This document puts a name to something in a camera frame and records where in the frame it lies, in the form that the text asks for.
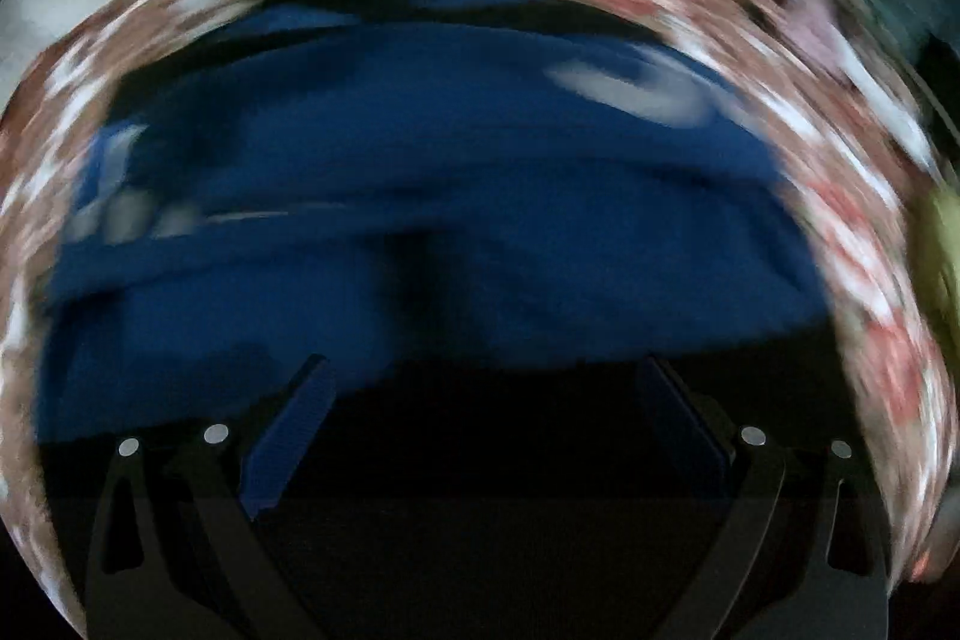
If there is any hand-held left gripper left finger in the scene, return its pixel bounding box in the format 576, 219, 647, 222
85, 353, 337, 640

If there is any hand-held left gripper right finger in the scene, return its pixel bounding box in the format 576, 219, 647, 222
637, 356, 895, 640

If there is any blue and black jacket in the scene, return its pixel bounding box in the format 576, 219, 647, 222
34, 0, 837, 640

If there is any yellow-green cloth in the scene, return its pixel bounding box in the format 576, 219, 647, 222
911, 182, 960, 342

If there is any pink cloth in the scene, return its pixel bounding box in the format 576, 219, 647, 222
780, 0, 865, 80

